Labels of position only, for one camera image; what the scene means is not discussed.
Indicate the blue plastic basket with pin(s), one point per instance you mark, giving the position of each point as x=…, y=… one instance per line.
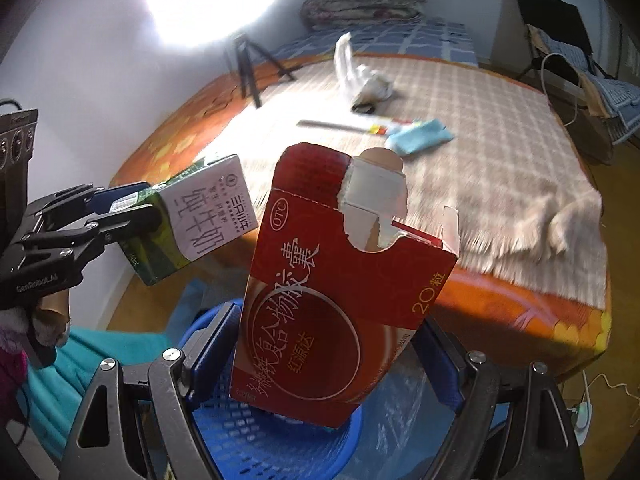
x=235, y=435

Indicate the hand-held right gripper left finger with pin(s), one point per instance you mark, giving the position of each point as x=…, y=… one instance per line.
x=215, y=342

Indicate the small colourful packet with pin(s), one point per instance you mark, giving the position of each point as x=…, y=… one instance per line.
x=395, y=124

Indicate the person's left hand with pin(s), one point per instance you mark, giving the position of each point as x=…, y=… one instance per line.
x=50, y=312

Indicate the black light tripod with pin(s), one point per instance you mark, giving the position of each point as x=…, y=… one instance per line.
x=247, y=75

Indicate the clear plastic bag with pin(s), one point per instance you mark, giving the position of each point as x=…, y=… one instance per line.
x=400, y=410

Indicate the white plastic bag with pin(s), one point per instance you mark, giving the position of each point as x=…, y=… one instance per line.
x=350, y=67

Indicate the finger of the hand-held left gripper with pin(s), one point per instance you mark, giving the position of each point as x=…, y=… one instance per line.
x=125, y=222
x=107, y=200

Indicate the green and white milk carton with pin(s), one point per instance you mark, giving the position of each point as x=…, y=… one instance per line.
x=210, y=210

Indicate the beige checked fringed cloth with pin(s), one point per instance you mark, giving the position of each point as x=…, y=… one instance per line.
x=475, y=135

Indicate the teal cloth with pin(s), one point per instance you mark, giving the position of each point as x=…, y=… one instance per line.
x=80, y=360

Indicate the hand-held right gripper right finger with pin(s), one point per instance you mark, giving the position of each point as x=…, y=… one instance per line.
x=444, y=375

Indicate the white flat strip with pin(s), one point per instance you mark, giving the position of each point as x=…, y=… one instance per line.
x=325, y=125

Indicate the red cardboard medicine box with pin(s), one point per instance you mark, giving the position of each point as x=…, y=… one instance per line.
x=310, y=310

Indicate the light blue cloth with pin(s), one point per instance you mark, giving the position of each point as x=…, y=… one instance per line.
x=422, y=137

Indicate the black chair with striped cloth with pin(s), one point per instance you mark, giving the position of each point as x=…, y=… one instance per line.
x=617, y=95

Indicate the white power strip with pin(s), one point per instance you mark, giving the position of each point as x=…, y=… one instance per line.
x=582, y=412

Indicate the folded floral quilt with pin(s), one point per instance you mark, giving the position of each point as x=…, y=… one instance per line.
x=360, y=2

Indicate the small black object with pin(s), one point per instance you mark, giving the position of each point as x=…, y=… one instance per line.
x=362, y=107

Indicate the blue checked mattress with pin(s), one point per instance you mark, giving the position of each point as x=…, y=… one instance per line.
x=425, y=40

